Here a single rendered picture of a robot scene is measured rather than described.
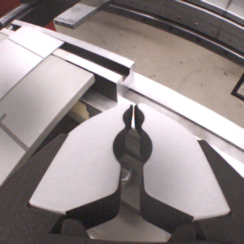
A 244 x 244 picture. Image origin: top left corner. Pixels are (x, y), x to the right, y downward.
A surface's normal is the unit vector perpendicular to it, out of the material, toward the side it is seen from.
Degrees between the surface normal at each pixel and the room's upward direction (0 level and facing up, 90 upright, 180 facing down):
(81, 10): 0
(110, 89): 90
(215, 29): 90
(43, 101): 0
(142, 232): 0
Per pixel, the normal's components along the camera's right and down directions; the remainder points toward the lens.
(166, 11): -0.55, 0.74
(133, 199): -0.02, -0.49
